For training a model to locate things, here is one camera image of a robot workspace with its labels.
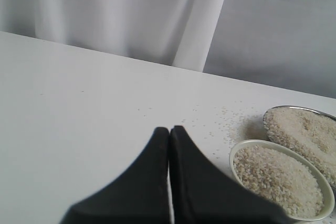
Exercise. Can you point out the white ceramic rice bowl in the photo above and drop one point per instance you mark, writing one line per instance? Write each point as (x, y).
(283, 177)

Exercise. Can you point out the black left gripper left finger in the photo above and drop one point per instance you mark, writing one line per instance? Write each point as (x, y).
(138, 195)

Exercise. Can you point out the white backdrop curtain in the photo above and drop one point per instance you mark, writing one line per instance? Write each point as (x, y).
(282, 43)

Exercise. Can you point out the round steel rice tray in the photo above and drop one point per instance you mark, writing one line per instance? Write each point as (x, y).
(309, 134)

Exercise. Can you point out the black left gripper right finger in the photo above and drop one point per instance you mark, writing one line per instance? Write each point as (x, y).
(201, 193)

